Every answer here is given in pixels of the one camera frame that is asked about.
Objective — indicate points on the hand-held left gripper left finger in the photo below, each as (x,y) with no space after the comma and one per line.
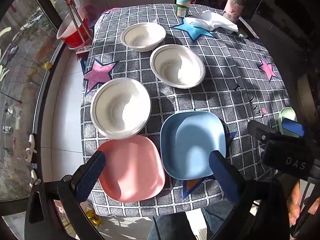
(91,177)

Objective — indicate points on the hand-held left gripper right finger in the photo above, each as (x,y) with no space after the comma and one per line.
(221,177)

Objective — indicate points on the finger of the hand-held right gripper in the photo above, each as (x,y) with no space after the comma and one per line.
(260,132)
(293,127)

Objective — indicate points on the green square plate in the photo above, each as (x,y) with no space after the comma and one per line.
(287,113)

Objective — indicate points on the pink square plate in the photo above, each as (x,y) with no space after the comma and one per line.
(132,167)

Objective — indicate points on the blue square plate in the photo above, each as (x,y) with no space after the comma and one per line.
(190,142)

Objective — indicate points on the white paper bowl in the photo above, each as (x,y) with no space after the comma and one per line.
(143,36)
(120,108)
(177,66)

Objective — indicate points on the person's right hand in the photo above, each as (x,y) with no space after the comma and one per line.
(294,201)

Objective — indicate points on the yellow floor object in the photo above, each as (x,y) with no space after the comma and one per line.
(93,217)

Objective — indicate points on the grey checked star tablecloth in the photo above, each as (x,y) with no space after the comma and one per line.
(225,80)

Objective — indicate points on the person's jeans legs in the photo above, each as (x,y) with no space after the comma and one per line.
(175,227)

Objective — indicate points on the small green wrapper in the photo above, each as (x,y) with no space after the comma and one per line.
(242,35)

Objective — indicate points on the white crumpled cloth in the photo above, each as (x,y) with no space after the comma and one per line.
(215,21)

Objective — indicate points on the small yellow ball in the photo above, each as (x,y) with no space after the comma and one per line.
(48,65)

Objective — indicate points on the pink thermos bottle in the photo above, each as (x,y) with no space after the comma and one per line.
(233,5)

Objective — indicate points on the green lid bottle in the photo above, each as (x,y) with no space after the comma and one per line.
(183,5)

